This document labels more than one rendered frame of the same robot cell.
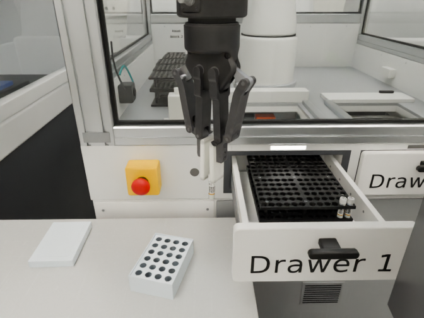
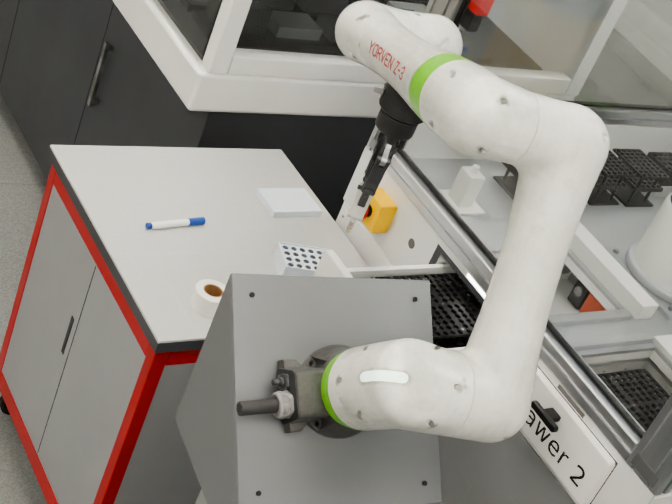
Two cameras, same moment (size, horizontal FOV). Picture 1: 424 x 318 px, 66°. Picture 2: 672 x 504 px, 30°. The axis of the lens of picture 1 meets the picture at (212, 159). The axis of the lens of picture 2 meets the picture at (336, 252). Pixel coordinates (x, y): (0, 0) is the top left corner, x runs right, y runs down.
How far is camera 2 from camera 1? 2.05 m
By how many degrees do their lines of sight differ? 42
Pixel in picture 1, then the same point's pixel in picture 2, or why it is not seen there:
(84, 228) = (311, 209)
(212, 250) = not seen: hidden behind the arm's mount
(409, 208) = (533, 470)
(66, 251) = (280, 206)
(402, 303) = not seen: hidden behind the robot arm
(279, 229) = (341, 272)
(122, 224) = (337, 235)
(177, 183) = (396, 242)
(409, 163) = (544, 401)
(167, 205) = (379, 257)
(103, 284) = (268, 239)
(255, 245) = (327, 273)
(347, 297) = not seen: outside the picture
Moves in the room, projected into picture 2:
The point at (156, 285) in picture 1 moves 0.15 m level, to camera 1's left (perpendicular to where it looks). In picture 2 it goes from (281, 260) to (252, 215)
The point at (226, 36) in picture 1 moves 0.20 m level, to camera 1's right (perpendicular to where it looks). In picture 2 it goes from (388, 125) to (443, 191)
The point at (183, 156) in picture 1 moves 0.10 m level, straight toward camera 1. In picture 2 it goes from (412, 220) to (376, 223)
